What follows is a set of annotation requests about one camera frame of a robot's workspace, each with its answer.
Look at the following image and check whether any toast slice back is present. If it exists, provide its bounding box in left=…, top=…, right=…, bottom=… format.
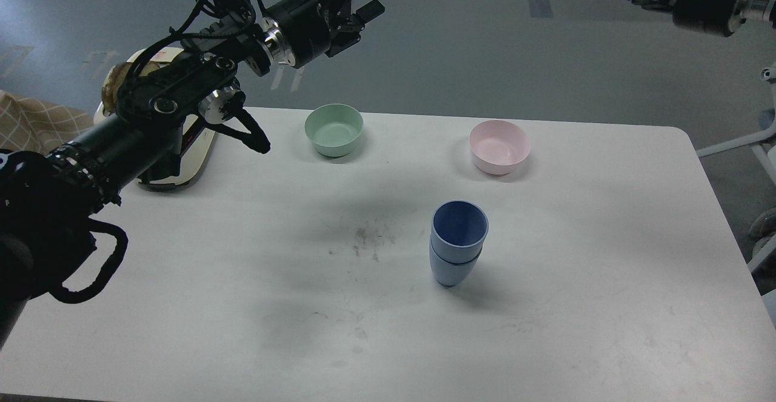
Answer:
left=101, top=61, right=133, bottom=116

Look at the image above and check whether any beige checkered cloth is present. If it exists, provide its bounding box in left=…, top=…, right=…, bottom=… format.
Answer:
left=1, top=91, right=93, bottom=154

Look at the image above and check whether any green bowl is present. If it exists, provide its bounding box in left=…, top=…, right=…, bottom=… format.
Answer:
left=303, top=104, right=365, bottom=157

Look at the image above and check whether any cream toaster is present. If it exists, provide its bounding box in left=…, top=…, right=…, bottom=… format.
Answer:
left=93, top=49, right=216, bottom=192

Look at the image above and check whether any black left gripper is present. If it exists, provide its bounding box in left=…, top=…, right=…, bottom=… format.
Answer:
left=263, top=0, right=386, bottom=69

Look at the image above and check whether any blue cup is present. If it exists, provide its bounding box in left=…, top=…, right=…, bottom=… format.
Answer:
left=429, top=243, right=482, bottom=288
left=430, top=200, right=489, bottom=264

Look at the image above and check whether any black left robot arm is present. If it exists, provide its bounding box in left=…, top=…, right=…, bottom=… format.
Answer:
left=2, top=0, right=385, bottom=342

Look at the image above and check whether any pink bowl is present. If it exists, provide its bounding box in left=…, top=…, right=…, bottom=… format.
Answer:
left=467, top=119, right=532, bottom=176

